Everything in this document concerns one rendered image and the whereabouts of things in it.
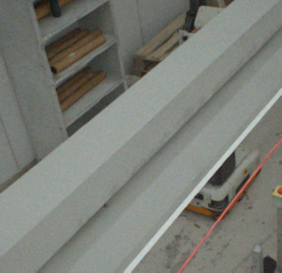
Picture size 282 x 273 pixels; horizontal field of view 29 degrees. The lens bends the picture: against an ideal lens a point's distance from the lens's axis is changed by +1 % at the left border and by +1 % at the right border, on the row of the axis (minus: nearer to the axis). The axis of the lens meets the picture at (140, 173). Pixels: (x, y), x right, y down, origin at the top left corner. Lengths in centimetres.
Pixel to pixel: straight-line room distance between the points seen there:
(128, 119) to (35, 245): 20
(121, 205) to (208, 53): 26
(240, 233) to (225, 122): 324
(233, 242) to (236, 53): 319
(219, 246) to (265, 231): 35
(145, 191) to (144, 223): 4
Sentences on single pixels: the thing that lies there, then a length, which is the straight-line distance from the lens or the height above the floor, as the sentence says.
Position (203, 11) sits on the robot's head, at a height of 137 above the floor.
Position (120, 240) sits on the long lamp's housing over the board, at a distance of 65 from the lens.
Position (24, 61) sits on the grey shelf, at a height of 106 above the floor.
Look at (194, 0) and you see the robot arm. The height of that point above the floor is 138.
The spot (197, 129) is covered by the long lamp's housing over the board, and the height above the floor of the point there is 238.
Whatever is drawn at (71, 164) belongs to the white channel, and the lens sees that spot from 61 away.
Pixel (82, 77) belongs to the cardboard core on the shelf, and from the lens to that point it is 500.
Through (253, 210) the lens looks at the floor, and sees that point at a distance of 421.
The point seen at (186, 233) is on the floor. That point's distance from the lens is 406.
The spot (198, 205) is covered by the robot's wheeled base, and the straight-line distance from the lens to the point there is 408.
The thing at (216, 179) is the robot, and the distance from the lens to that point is 393.
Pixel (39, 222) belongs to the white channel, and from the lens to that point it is 55.
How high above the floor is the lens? 281
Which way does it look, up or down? 37 degrees down
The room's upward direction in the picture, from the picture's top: 10 degrees counter-clockwise
